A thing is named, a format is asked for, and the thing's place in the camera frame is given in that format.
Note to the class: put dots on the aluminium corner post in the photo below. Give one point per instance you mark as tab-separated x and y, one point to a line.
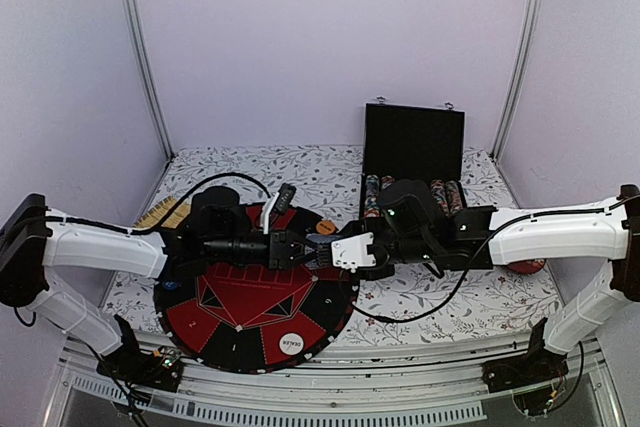
531	14
134	24

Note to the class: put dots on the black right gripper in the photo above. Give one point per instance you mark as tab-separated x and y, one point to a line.
383	221

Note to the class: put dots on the poker chip row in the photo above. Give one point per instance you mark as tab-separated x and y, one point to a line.
454	197
372	190
386	182
438	191

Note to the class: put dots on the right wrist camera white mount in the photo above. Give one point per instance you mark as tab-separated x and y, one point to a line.
353	253

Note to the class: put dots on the red floral round tin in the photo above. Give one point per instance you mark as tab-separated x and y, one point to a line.
527	267

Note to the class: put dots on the white dealer button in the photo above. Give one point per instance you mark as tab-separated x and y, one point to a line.
291	344

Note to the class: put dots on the orange big blind button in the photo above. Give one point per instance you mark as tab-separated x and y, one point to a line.
325	227

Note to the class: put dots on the left aluminium corner post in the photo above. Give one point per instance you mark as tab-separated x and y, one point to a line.
134	24

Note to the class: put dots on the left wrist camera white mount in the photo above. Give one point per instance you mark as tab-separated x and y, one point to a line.
276	207

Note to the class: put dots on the right aluminium corner post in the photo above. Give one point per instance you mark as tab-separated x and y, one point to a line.
531	14

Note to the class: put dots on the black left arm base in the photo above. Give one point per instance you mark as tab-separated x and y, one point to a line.
161	369

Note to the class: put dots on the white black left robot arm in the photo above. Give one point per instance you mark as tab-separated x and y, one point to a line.
36	240

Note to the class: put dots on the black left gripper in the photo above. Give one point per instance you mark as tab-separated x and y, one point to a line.
280	254

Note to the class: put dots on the poker chip row far right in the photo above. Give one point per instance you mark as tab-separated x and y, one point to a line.
454	197

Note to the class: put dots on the blue small blind button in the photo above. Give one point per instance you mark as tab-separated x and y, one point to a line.
171	285

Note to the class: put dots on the round red black poker mat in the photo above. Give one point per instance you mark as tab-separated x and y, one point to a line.
231	318

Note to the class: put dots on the poker chip row far left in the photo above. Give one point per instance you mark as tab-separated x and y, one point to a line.
372	190

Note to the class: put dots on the woven bamboo fan mat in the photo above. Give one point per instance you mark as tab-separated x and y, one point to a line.
154	214

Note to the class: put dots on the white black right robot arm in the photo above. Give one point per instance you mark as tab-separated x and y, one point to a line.
607	229

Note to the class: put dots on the blue checkered card deck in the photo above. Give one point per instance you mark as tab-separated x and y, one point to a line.
318	250

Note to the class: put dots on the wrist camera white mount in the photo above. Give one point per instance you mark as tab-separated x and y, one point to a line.
276	207
353	253

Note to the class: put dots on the black poker chip case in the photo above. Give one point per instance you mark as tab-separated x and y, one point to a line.
409	142

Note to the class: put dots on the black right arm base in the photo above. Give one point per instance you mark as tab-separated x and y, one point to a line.
523	370

